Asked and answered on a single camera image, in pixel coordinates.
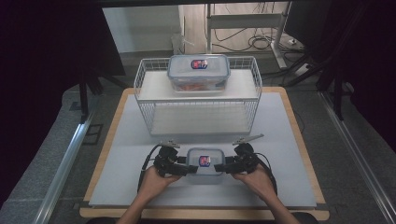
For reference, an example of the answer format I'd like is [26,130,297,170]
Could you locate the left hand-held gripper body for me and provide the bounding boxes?
[154,139,188,178]

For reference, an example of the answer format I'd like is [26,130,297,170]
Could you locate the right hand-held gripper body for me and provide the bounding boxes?
[231,133,265,175]

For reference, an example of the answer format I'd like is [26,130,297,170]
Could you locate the small clear food container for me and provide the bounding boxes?
[185,147,227,186]

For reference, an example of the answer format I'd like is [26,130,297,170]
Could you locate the white wire shelf rack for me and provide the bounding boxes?
[133,56,263,137]

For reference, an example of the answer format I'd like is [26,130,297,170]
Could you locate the large clear food container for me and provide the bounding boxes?
[166,53,232,93]

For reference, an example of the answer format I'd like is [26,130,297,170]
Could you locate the person's left hand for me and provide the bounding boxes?
[139,164,183,202]

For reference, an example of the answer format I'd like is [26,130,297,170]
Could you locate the person's right hand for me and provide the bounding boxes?
[230,164,276,203]

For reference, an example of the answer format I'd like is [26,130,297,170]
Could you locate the wooden-edged white work board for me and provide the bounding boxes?
[88,91,318,209]

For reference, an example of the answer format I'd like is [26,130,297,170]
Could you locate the white power strip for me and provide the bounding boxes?
[293,63,313,77]

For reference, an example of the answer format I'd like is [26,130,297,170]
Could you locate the black tripod stand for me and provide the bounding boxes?
[77,69,126,123]

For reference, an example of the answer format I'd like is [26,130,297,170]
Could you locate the black metal stand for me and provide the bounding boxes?
[279,50,347,121]

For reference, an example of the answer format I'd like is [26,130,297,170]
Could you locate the clear plastic bag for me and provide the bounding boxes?
[170,32,195,59]

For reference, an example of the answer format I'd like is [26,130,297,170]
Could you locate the dark curtain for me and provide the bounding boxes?
[283,0,396,153]
[0,0,126,207]

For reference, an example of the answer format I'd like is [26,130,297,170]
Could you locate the left hand-held gripper cable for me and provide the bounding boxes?
[137,144,163,194]

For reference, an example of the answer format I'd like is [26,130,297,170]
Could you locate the hand-held gripper cable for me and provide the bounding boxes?
[253,151,279,196]
[137,144,163,194]

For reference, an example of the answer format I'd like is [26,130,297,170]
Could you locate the right hand-held gripper cable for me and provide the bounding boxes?
[253,151,279,196]

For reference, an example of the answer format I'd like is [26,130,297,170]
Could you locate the aluminium floor rail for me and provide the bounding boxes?
[32,119,95,224]
[319,91,396,224]

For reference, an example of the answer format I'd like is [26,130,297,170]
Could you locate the black floor cables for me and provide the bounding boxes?
[210,27,307,54]

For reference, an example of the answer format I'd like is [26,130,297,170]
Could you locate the white metal desk frame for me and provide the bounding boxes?
[205,2,290,70]

